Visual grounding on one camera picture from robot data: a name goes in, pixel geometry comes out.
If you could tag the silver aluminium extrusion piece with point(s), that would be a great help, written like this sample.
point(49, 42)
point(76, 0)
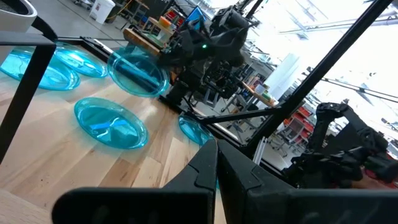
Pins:
point(259, 151)

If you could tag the wooden workbench with clutter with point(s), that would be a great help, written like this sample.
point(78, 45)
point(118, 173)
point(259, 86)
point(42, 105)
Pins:
point(140, 40)

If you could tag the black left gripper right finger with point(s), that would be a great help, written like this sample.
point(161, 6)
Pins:
point(264, 202)

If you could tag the wooden desk with items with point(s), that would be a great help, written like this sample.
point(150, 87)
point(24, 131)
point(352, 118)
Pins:
point(258, 96)

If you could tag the black aluminium table frame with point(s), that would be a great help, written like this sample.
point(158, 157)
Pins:
point(311, 77)

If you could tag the translucent blue plastic plate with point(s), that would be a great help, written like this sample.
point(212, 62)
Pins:
point(110, 123)
point(81, 62)
point(60, 77)
point(192, 129)
point(136, 74)

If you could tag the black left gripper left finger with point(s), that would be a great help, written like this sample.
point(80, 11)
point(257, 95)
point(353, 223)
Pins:
point(186, 202)

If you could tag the white trash bin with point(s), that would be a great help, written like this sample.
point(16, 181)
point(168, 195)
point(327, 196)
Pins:
point(101, 11)

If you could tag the blue lit monitor screen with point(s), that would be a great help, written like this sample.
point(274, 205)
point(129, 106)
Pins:
point(195, 17)

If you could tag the white partition panel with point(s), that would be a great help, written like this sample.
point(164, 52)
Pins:
point(281, 76)

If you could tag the orange container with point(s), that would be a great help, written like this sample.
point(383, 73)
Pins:
point(164, 21)

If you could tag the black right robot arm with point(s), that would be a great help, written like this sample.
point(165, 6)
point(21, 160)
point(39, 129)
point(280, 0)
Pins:
point(225, 21)

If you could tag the wooden shelf with black legs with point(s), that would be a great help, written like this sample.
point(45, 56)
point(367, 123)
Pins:
point(26, 90)

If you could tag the white plant pot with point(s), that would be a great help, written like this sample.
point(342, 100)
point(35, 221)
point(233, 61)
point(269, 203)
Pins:
point(15, 20)

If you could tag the black background robot arm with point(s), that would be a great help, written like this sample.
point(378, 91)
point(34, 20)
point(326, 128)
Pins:
point(326, 168)

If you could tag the red storage cart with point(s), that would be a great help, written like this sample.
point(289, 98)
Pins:
point(303, 121)

